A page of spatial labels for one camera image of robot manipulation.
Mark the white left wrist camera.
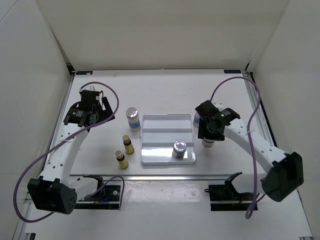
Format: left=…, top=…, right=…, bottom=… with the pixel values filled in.
left=81, top=85, right=96, bottom=92

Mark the red-logo-lid spice jar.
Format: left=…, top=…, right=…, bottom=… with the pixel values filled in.
left=172, top=139, right=187, bottom=159

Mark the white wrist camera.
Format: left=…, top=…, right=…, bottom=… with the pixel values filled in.
left=81, top=85, right=96, bottom=92
left=212, top=102, right=224, bottom=111

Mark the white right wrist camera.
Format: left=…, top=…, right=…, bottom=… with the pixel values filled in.
left=212, top=102, right=224, bottom=111

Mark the silver-lid spice jar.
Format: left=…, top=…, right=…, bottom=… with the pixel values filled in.
left=201, top=138, right=216, bottom=149

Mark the left blue-label salt shaker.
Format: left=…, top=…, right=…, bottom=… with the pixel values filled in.
left=125, top=107, right=141, bottom=132

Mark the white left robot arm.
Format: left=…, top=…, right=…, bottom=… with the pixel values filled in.
left=27, top=85, right=114, bottom=215

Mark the right blue-label salt shaker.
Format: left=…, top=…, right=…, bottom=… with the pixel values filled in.
left=193, top=112, right=200, bottom=128

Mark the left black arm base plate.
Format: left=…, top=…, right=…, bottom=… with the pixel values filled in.
left=75, top=180, right=124, bottom=210

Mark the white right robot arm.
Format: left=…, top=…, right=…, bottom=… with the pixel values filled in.
left=195, top=100, right=304, bottom=202

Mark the blue-label salt shaker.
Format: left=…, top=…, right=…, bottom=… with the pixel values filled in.
left=193, top=112, right=200, bottom=128
left=125, top=107, right=141, bottom=132

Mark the aluminium table frame rail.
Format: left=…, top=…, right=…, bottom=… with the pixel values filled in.
left=70, top=174, right=253, bottom=181

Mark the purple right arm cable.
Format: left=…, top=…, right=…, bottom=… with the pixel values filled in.
left=209, top=76, right=267, bottom=220

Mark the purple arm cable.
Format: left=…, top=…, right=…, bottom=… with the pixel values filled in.
left=209, top=76, right=267, bottom=220
left=12, top=81, right=126, bottom=223

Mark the white divided plastic tray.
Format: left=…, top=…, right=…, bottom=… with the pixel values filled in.
left=140, top=114, right=196, bottom=167

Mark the yellow-label small bottle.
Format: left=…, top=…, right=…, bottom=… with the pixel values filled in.
left=115, top=150, right=129, bottom=169
left=122, top=135, right=135, bottom=155

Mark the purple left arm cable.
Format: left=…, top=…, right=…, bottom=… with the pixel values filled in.
left=12, top=81, right=126, bottom=223

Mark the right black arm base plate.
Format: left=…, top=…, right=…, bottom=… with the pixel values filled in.
left=204, top=185, right=253, bottom=212

